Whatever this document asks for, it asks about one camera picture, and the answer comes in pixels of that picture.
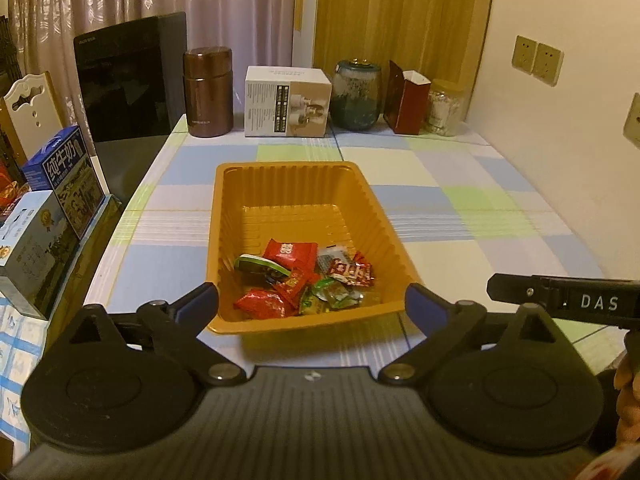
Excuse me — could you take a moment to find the light blue carton box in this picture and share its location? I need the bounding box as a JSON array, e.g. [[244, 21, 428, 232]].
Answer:
[[0, 190, 81, 321]]

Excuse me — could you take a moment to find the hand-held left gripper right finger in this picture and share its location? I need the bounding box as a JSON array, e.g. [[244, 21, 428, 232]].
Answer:
[[377, 282, 582, 387]]

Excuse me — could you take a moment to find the white printed cardboard box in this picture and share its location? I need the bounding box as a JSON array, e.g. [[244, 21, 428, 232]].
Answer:
[[244, 65, 333, 138]]

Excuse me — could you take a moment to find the green rimmed snack pouch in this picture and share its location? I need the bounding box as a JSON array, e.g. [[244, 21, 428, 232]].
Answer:
[[233, 254, 292, 280]]

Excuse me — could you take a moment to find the beige wall data socket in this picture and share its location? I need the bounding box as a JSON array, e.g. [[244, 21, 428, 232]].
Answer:
[[622, 92, 640, 150]]

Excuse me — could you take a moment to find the white wooden chair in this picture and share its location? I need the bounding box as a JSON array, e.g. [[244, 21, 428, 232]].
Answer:
[[2, 71, 66, 161]]

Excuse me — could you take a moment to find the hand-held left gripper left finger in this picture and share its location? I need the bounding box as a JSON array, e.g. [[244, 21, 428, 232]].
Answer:
[[45, 282, 247, 387]]

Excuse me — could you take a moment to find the dark glass jar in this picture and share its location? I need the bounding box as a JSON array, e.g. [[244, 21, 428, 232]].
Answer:
[[330, 59, 383, 131]]

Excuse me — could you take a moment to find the blue milk carton box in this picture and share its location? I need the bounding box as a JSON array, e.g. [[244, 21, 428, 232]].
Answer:
[[21, 125, 108, 241]]

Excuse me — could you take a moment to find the small yellow green candy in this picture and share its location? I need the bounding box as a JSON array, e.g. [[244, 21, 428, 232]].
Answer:
[[299, 292, 332, 317]]

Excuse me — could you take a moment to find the clear plastic nut jar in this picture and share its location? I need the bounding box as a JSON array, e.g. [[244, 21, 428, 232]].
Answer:
[[426, 79, 466, 137]]

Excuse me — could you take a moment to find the black glossy appliance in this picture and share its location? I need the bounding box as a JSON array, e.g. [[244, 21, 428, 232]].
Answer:
[[73, 11, 188, 201]]

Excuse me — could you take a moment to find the red package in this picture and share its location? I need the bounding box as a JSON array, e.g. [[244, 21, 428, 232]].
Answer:
[[0, 160, 28, 216]]

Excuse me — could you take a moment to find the checked tablecloth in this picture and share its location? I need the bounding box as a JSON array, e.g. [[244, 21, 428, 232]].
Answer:
[[45, 120, 606, 376]]

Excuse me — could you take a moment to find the large red snack packet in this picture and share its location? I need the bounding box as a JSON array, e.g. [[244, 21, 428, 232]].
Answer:
[[262, 238, 319, 270]]

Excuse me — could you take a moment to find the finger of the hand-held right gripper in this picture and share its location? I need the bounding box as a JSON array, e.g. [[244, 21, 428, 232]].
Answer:
[[486, 273, 552, 307]]

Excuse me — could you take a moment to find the blue white patterned sheet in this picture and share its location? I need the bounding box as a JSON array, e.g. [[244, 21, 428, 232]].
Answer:
[[0, 297, 50, 461]]

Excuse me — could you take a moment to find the orange plastic tray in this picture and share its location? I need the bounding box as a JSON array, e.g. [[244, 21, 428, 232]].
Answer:
[[206, 161, 421, 336]]

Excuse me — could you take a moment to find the brown metal thermos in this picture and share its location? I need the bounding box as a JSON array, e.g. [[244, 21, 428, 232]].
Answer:
[[181, 46, 234, 138]]

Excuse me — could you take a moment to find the person's right hand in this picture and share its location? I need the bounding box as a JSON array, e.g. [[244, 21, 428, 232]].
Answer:
[[615, 354, 640, 446]]

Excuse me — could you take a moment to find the clear barcode snack packet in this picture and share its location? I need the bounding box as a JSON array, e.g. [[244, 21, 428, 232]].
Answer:
[[316, 244, 351, 273]]

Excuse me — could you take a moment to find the open red carton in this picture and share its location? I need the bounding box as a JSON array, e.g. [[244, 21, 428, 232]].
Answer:
[[382, 60, 431, 136]]

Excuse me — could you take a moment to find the small red yellow candy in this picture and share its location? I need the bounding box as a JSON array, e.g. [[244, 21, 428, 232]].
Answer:
[[329, 259, 362, 286]]

